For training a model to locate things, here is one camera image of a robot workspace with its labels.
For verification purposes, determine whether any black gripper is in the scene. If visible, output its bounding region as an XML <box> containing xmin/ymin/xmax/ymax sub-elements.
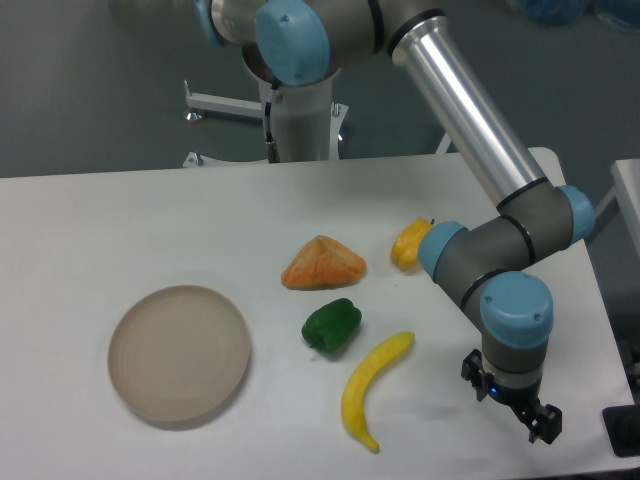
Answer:
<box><xmin>461</xmin><ymin>349</ymin><xmax>562</xmax><ymax>445</ymax></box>

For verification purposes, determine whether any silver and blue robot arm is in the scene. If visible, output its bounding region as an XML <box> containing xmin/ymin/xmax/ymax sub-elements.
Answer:
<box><xmin>195</xmin><ymin>1</ymin><xmax>594</xmax><ymax>443</ymax></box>

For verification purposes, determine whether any yellow pepper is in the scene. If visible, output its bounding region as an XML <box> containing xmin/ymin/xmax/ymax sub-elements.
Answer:
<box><xmin>390</xmin><ymin>217</ymin><xmax>434</xmax><ymax>270</ymax></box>

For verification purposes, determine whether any green pepper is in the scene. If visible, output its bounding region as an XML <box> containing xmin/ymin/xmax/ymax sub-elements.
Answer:
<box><xmin>301</xmin><ymin>298</ymin><xmax>362</xmax><ymax>355</ymax></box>

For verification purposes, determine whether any black device at right edge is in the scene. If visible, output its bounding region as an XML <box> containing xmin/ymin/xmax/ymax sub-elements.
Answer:
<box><xmin>602</xmin><ymin>404</ymin><xmax>639</xmax><ymax>458</ymax></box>

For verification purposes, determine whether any yellow banana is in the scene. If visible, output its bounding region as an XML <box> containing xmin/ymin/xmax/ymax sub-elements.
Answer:
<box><xmin>340</xmin><ymin>331</ymin><xmax>415</xmax><ymax>454</ymax></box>

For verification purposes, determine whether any orange triangular bread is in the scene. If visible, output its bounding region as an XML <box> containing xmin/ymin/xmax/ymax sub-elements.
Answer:
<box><xmin>281</xmin><ymin>235</ymin><xmax>367</xmax><ymax>290</ymax></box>

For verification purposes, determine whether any white table at right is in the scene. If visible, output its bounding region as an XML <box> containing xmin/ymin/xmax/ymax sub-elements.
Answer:
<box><xmin>596</xmin><ymin>158</ymin><xmax>640</xmax><ymax>248</ymax></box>

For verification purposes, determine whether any beige round plate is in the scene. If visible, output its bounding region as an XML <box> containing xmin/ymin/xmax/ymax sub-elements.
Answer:
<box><xmin>107</xmin><ymin>285</ymin><xmax>251</xmax><ymax>430</ymax></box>

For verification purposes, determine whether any blue object top right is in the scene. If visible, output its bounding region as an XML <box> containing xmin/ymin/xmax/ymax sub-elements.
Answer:
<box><xmin>513</xmin><ymin>0</ymin><xmax>639</xmax><ymax>33</ymax></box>

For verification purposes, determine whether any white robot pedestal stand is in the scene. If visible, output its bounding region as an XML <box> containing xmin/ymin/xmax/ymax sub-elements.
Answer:
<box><xmin>184</xmin><ymin>76</ymin><xmax>349</xmax><ymax>163</ymax></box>

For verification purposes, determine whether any black cable on pedestal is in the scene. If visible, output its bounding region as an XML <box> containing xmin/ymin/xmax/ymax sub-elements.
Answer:
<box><xmin>263</xmin><ymin>79</ymin><xmax>281</xmax><ymax>164</ymax></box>

